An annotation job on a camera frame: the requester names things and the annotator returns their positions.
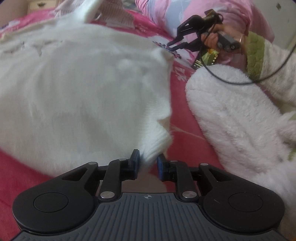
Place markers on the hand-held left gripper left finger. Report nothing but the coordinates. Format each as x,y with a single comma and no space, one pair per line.
134,163

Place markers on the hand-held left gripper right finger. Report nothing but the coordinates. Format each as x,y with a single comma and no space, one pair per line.
161,168

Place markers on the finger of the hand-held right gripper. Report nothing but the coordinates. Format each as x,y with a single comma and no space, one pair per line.
189,42
187,25

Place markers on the cream fleece garment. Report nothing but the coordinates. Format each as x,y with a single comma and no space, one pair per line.
81,92

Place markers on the person's right forearm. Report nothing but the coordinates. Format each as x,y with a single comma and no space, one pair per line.
272,60

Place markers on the person's right hand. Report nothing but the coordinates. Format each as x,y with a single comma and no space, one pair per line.
212,40

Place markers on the pink floral quilt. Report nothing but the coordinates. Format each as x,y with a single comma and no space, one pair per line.
185,11

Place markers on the pink floral blanket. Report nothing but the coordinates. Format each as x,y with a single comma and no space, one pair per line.
180,104

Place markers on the checked knit cardigan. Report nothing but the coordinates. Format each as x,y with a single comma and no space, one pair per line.
115,19

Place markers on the cream nightstand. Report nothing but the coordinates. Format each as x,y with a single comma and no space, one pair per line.
40,4

